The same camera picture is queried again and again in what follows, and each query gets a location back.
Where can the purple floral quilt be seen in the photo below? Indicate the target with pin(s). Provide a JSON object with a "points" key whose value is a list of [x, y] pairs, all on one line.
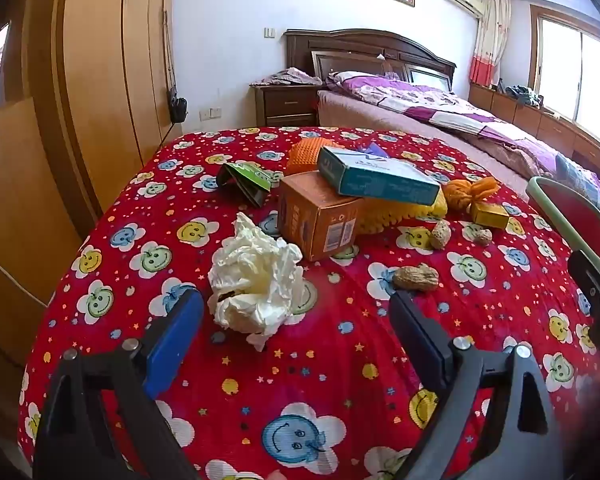
{"points": [[415, 97]]}

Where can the small yellow box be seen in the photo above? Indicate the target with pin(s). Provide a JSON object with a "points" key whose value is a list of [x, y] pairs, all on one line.
{"points": [[490, 215]]}

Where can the pink ruffled bedsheet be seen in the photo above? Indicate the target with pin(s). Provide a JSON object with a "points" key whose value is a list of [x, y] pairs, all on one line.
{"points": [[500, 155]]}

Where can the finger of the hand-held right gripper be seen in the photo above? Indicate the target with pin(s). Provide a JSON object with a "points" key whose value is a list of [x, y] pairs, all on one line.
{"points": [[592, 275]]}

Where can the red smiley flower blanket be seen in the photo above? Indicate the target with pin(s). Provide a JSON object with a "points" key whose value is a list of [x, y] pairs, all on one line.
{"points": [[330, 385]]}

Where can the teal cardboard box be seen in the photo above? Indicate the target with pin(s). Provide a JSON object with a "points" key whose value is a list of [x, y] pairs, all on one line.
{"points": [[375, 175]]}

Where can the orange mesh net ball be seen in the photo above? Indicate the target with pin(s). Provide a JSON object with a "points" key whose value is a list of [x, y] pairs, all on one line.
{"points": [[462, 195]]}

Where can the blue plaid cloth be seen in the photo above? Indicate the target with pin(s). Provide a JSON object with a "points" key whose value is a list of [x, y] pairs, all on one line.
{"points": [[580, 180]]}

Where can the white tissue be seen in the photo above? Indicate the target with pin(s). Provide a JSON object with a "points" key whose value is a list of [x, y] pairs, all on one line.
{"points": [[255, 280]]}

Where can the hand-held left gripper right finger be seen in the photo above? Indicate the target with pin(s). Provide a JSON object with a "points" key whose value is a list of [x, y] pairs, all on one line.
{"points": [[420, 335]]}

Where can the light wooden wardrobe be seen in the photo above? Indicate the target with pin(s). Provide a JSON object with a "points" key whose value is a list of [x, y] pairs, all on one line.
{"points": [[95, 85]]}

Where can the yellow knitted cloth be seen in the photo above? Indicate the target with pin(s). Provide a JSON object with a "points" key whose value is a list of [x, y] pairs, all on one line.
{"points": [[390, 215]]}

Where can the floral curtain with red hem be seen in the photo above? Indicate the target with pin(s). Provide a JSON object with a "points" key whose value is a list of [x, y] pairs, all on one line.
{"points": [[490, 40]]}

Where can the pink patterned cloth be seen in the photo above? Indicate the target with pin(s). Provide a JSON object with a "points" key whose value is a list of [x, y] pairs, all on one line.
{"points": [[290, 77]]}

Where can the window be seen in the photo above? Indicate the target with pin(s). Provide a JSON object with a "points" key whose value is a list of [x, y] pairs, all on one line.
{"points": [[575, 70]]}

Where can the orange cardboard box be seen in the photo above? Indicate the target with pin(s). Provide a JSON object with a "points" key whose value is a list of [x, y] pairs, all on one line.
{"points": [[315, 210]]}

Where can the purple wrapper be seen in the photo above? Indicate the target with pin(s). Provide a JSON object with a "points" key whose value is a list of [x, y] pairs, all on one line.
{"points": [[375, 151]]}

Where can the wall socket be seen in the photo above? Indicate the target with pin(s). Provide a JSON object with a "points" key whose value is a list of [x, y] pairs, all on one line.
{"points": [[211, 113]]}

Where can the green foil packet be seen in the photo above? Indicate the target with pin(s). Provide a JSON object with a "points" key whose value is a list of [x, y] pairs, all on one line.
{"points": [[250, 177]]}

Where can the pile of dark clothes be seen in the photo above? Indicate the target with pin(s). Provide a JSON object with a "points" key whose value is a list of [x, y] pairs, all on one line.
{"points": [[522, 95]]}

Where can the peanut shell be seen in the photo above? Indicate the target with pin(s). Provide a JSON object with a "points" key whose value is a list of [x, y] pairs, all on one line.
{"points": [[415, 277]]}

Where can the bed with pink mattress cover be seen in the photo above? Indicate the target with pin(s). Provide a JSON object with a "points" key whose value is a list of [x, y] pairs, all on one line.
{"points": [[380, 117]]}

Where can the wooden window cabinets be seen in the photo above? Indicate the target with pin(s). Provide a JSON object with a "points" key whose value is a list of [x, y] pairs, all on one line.
{"points": [[530, 120]]}

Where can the dark wooden nightstand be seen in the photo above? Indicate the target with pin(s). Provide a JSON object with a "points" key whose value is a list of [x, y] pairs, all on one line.
{"points": [[285, 105]]}

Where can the black hanging device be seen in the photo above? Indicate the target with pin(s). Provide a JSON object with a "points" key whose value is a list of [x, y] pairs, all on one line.
{"points": [[178, 105]]}

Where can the dark wooden headboard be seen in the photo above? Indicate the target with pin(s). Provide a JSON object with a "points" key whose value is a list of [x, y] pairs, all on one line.
{"points": [[340, 50]]}

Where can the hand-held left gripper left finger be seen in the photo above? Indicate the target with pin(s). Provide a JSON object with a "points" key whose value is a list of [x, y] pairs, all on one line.
{"points": [[175, 340]]}

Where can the red bin with green rim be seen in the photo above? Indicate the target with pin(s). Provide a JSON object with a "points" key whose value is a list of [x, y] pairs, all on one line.
{"points": [[575, 215]]}

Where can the orange knitted cloth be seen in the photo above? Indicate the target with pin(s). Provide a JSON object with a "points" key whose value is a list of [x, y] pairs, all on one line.
{"points": [[302, 155]]}

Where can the wall switch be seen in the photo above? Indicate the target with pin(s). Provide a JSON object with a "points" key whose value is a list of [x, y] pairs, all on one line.
{"points": [[270, 32]]}

